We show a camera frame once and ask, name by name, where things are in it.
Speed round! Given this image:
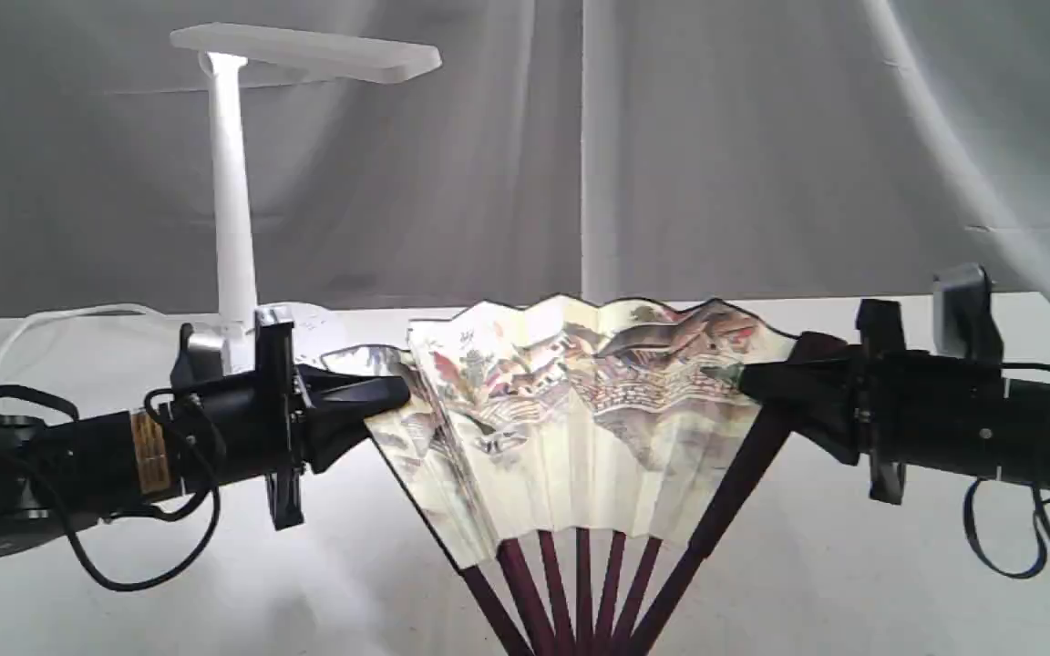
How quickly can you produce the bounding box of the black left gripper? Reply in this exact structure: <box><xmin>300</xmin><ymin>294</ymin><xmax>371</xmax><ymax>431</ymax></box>
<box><xmin>129</xmin><ymin>304</ymin><xmax>411</xmax><ymax>530</ymax></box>

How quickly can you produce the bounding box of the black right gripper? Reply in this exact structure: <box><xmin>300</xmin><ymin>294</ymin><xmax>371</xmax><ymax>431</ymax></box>
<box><xmin>737</xmin><ymin>299</ymin><xmax>1003</xmax><ymax>504</ymax></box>

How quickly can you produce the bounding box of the painted paper folding fan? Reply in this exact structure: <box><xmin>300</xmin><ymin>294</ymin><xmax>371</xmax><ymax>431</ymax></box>
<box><xmin>320</xmin><ymin>295</ymin><xmax>822</xmax><ymax>655</ymax></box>

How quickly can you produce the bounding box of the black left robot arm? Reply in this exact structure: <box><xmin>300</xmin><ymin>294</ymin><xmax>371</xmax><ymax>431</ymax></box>
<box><xmin>0</xmin><ymin>310</ymin><xmax>411</xmax><ymax>558</ymax></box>

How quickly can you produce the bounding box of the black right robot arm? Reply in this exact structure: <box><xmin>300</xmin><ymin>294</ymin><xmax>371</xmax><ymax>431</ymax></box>
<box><xmin>740</xmin><ymin>299</ymin><xmax>1050</xmax><ymax>504</ymax></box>

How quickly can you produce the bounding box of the white desk lamp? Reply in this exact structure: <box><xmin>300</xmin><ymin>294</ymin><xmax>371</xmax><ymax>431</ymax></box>
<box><xmin>170</xmin><ymin>24</ymin><xmax>443</xmax><ymax>374</ymax></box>

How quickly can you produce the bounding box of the white backdrop curtain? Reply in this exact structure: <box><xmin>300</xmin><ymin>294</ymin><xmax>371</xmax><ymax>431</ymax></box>
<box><xmin>0</xmin><ymin>1</ymin><xmax>1050</xmax><ymax>317</ymax></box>

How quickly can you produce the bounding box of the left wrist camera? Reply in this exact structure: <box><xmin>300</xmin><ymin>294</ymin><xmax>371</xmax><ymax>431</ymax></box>
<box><xmin>170</xmin><ymin>323</ymin><xmax>231</xmax><ymax>394</ymax></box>

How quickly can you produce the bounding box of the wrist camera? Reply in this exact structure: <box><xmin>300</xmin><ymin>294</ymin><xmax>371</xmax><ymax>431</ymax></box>
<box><xmin>932</xmin><ymin>262</ymin><xmax>1004</xmax><ymax>364</ymax></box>
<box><xmin>170</xmin><ymin>323</ymin><xmax>231</xmax><ymax>394</ymax></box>

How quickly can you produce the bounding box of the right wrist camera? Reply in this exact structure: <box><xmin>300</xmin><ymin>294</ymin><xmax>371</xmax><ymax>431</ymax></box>
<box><xmin>932</xmin><ymin>262</ymin><xmax>1004</xmax><ymax>364</ymax></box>

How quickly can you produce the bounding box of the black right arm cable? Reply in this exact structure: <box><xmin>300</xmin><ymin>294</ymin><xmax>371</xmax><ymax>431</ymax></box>
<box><xmin>961</xmin><ymin>478</ymin><xmax>1050</xmax><ymax>584</ymax></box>

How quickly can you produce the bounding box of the white lamp power cord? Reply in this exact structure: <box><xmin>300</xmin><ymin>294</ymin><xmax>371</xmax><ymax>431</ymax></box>
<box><xmin>0</xmin><ymin>303</ymin><xmax>216</xmax><ymax>388</ymax></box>

